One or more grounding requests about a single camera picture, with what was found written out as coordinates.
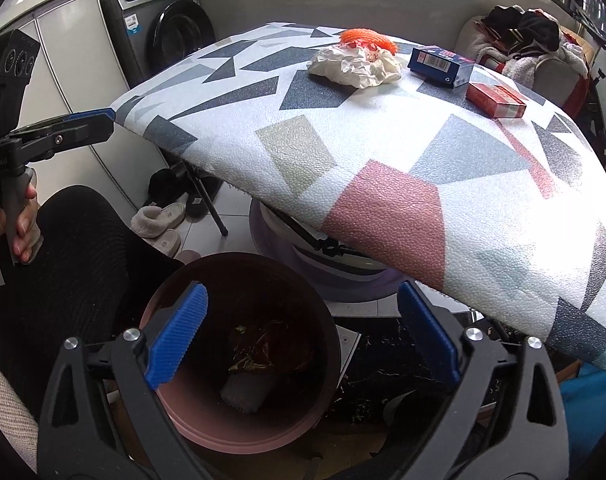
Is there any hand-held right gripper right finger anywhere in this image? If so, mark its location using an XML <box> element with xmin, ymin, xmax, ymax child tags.
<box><xmin>387</xmin><ymin>280</ymin><xmax>570</xmax><ymax>480</ymax></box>

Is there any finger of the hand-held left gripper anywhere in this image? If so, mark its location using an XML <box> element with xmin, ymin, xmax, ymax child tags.
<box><xmin>3</xmin><ymin>108</ymin><xmax>116</xmax><ymax>134</ymax></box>
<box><xmin>17</xmin><ymin>119</ymin><xmax>116</xmax><ymax>162</ymax></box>

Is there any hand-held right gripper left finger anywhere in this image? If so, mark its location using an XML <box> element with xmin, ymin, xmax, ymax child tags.
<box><xmin>36</xmin><ymin>282</ymin><xmax>219</xmax><ymax>480</ymax></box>

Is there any gold foil wrapper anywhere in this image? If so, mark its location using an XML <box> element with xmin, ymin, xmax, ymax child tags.
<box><xmin>228</xmin><ymin>317</ymin><xmax>315</xmax><ymax>377</ymax></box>

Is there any white foam fruit net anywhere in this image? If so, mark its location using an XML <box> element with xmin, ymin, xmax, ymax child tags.
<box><xmin>219</xmin><ymin>375</ymin><xmax>277</xmax><ymax>415</ymax></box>

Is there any pink trash bin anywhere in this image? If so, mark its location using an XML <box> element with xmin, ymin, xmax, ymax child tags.
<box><xmin>138</xmin><ymin>252</ymin><xmax>344</xmax><ymax>457</ymax></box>

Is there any white cabinet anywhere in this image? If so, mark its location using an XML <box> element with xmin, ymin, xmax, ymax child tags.
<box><xmin>0</xmin><ymin>0</ymin><xmax>155</xmax><ymax>222</ymax></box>

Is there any white fluffy slipper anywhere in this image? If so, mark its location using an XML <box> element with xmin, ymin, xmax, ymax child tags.
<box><xmin>130</xmin><ymin>203</ymin><xmax>187</xmax><ymax>239</ymax></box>
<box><xmin>146</xmin><ymin>229</ymin><xmax>183</xmax><ymax>257</ymax></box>

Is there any black slipper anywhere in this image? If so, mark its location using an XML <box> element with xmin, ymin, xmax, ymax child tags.
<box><xmin>148</xmin><ymin>167</ymin><xmax>190</xmax><ymax>207</ymax></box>
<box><xmin>185</xmin><ymin>194</ymin><xmax>210</xmax><ymax>219</ymax></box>

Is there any lavender plastic basin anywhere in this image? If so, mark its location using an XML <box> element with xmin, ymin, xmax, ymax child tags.
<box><xmin>248</xmin><ymin>194</ymin><xmax>410</xmax><ymax>304</ymax></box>

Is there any grey washing machine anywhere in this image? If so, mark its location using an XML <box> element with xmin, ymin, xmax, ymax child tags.
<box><xmin>97</xmin><ymin>0</ymin><xmax>217</xmax><ymax>92</ymax></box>

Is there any person's leg in black pants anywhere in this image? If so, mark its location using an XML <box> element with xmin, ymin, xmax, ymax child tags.
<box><xmin>0</xmin><ymin>185</ymin><xmax>185</xmax><ymax>457</ymax></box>

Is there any black table leg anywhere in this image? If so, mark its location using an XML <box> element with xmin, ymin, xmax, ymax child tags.
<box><xmin>175</xmin><ymin>162</ymin><xmax>230</xmax><ymax>237</ymax></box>

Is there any blue plastic container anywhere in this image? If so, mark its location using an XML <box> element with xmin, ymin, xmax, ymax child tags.
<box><xmin>557</xmin><ymin>359</ymin><xmax>606</xmax><ymax>467</ymax></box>

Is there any beige knit fabric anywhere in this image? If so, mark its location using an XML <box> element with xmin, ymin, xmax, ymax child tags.
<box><xmin>0</xmin><ymin>349</ymin><xmax>40</xmax><ymax>477</ymax></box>

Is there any red cardboard box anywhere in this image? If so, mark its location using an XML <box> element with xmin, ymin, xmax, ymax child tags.
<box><xmin>465</xmin><ymin>82</ymin><xmax>528</xmax><ymax>120</ymax></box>

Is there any blue cardboard box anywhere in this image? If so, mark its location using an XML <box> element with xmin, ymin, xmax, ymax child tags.
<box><xmin>407</xmin><ymin>45</ymin><xmax>476</xmax><ymax>90</ymax></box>

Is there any crumpled white paper wrapper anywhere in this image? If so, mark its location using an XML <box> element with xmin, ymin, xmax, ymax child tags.
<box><xmin>308</xmin><ymin>42</ymin><xmax>403</xmax><ymax>89</ymax></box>

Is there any red garment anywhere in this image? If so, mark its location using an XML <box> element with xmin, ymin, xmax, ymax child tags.
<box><xmin>553</xmin><ymin>72</ymin><xmax>592</xmax><ymax>119</ymax></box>

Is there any white fleece garment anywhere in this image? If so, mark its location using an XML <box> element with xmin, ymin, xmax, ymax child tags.
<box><xmin>475</xmin><ymin>35</ymin><xmax>584</xmax><ymax>92</ymax></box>

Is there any orange foam fruit net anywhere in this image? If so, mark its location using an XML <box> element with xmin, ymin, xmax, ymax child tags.
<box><xmin>339</xmin><ymin>28</ymin><xmax>399</xmax><ymax>56</ymax></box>

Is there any beige chair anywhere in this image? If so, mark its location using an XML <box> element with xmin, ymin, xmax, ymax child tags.
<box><xmin>455</xmin><ymin>15</ymin><xmax>600</xmax><ymax>117</ymax></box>

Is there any black exercise bike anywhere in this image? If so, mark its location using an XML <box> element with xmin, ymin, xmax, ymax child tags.
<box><xmin>567</xmin><ymin>0</ymin><xmax>606</xmax><ymax>173</ymax></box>

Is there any black striped garment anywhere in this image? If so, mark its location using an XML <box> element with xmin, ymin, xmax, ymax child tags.
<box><xmin>482</xmin><ymin>5</ymin><xmax>562</xmax><ymax>57</ymax></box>

